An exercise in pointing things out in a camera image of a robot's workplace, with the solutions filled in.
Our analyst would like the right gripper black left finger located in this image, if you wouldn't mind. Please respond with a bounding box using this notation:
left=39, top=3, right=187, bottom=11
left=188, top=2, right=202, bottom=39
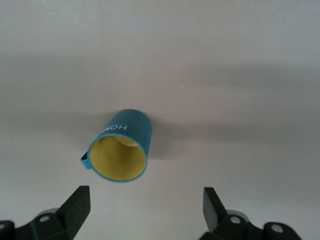
left=0, top=185, right=90, bottom=240

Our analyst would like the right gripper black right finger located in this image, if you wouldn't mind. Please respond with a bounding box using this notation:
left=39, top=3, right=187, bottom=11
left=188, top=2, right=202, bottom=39
left=202, top=186, right=302, bottom=240

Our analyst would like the teal cup yellow inside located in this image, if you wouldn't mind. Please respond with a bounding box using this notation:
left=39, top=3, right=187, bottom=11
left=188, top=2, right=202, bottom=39
left=80, top=108, right=153, bottom=181

